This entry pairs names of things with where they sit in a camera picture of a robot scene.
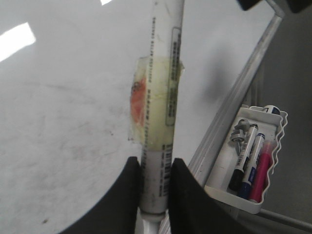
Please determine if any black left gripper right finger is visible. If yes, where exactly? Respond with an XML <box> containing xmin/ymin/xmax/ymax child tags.
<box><xmin>168</xmin><ymin>158</ymin><xmax>244</xmax><ymax>234</ymax></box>

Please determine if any white black whiteboard marker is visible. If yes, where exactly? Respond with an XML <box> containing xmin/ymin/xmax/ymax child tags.
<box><xmin>139</xmin><ymin>0</ymin><xmax>184</xmax><ymax>234</ymax></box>

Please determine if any red magnet in clear tape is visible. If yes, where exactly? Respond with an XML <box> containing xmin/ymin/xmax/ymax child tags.
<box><xmin>129</xmin><ymin>57</ymin><xmax>184</xmax><ymax>150</ymax></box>

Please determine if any white blue eraser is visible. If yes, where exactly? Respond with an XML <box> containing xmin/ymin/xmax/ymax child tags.
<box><xmin>261</xmin><ymin>105</ymin><xmax>280</xmax><ymax>115</ymax></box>

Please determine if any black capped whiteboard marker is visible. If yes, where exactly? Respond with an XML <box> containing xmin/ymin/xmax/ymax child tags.
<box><xmin>229</xmin><ymin>124</ymin><xmax>258</xmax><ymax>191</ymax></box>

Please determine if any blue capped whiteboard marker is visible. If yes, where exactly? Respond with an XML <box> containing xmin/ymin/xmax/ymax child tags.
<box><xmin>237</xmin><ymin>133</ymin><xmax>265</xmax><ymax>199</ymax></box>

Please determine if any white marker tray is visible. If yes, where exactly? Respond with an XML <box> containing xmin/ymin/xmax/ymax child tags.
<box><xmin>205</xmin><ymin>105</ymin><xmax>288</xmax><ymax>214</ymax></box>

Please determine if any white whiteboard with aluminium frame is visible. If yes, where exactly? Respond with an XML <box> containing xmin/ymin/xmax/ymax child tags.
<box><xmin>0</xmin><ymin>0</ymin><xmax>274</xmax><ymax>234</ymax></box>

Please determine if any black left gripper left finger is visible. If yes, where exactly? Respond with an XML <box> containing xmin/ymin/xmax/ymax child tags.
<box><xmin>61</xmin><ymin>156</ymin><xmax>141</xmax><ymax>234</ymax></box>

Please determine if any red pink whiteboard marker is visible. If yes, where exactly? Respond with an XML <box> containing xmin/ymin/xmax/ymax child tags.
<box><xmin>248</xmin><ymin>140</ymin><xmax>275</xmax><ymax>203</ymax></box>

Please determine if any grey plastic clip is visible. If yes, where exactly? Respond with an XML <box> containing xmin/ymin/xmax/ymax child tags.
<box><xmin>230</xmin><ymin>118</ymin><xmax>250</xmax><ymax>155</ymax></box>

